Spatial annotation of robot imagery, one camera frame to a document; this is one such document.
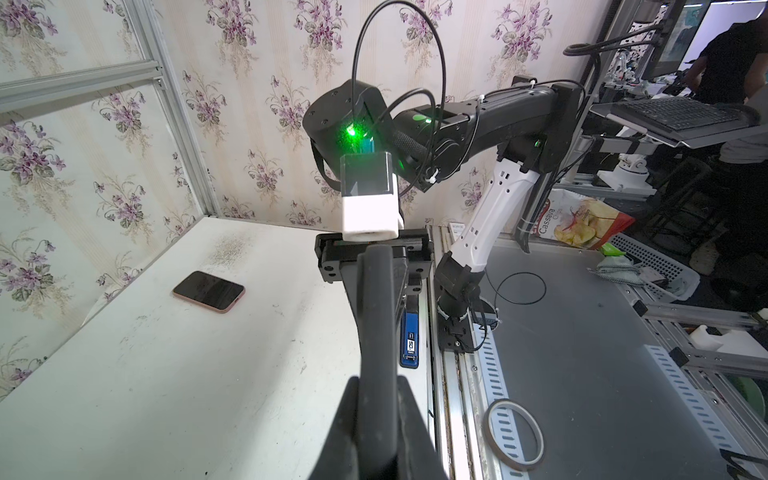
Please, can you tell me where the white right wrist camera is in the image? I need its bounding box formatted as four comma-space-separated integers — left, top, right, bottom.
340, 151, 403, 243

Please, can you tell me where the pink-cased phone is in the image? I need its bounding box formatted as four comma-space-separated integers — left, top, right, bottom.
172, 271, 245, 313

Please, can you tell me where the black phone case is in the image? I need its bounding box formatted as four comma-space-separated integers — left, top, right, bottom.
343, 244, 410, 479

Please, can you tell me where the blue black box cutter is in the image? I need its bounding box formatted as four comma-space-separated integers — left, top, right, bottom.
399, 295, 419, 369

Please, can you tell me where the black keyboard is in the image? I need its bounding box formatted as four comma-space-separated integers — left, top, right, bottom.
612, 97, 744, 131

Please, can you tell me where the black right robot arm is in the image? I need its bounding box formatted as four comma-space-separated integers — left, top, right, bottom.
302, 77, 583, 318

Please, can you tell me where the person in black shirt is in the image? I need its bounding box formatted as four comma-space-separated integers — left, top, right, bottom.
683, 8, 767, 104

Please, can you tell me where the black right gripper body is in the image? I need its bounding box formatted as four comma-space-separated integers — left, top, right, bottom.
314, 229, 433, 294

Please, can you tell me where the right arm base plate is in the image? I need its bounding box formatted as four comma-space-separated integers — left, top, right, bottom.
438, 310, 488, 353

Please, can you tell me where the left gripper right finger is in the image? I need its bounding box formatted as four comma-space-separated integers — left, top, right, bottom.
396, 376, 447, 480

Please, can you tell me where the snack chip bag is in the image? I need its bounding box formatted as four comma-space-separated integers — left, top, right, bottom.
532, 190, 635, 250

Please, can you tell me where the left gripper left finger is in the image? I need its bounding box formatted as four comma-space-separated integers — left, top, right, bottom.
309, 377, 359, 480

